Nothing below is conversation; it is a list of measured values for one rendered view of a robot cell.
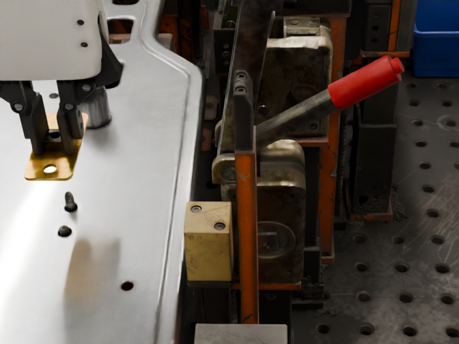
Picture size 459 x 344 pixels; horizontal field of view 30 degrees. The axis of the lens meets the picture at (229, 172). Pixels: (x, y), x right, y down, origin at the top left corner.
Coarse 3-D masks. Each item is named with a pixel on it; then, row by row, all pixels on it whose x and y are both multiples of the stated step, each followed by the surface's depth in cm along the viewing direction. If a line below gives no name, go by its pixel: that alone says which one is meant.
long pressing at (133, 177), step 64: (128, 64) 90; (192, 64) 89; (0, 128) 82; (128, 128) 81; (192, 128) 81; (0, 192) 75; (64, 192) 75; (128, 192) 74; (192, 192) 74; (0, 256) 69; (64, 256) 69; (128, 256) 69; (0, 320) 64; (64, 320) 64; (128, 320) 64
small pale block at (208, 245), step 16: (192, 208) 64; (208, 208) 63; (224, 208) 63; (192, 224) 62; (208, 224) 62; (224, 224) 62; (192, 240) 62; (208, 240) 62; (224, 240) 62; (192, 256) 63; (208, 256) 63; (224, 256) 63; (192, 272) 64; (208, 272) 64; (224, 272) 64; (208, 288) 66; (224, 288) 66; (208, 304) 67; (224, 304) 67; (208, 320) 68; (224, 320) 68
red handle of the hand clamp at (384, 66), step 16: (368, 64) 63; (384, 64) 62; (400, 64) 63; (352, 80) 63; (368, 80) 63; (384, 80) 62; (400, 80) 63; (320, 96) 65; (336, 96) 64; (352, 96) 63; (368, 96) 64; (288, 112) 66; (304, 112) 65; (320, 112) 65; (256, 128) 67; (272, 128) 66; (288, 128) 66; (256, 144) 67
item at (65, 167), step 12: (48, 120) 71; (84, 120) 71; (48, 132) 68; (84, 132) 70; (48, 144) 68; (60, 144) 68; (36, 156) 68; (48, 156) 68; (60, 156) 67; (72, 156) 67; (36, 168) 66; (60, 168) 66; (72, 168) 66; (36, 180) 66; (48, 180) 66; (60, 180) 66
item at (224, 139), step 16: (208, 0) 58; (240, 0) 59; (256, 0) 58; (272, 0) 58; (288, 0) 59; (240, 16) 59; (256, 16) 58; (240, 32) 59; (256, 32) 59; (240, 48) 60; (256, 48) 60; (240, 64) 61; (256, 64) 61; (256, 80) 62; (256, 96) 63; (224, 112) 67; (224, 128) 65; (224, 144) 66
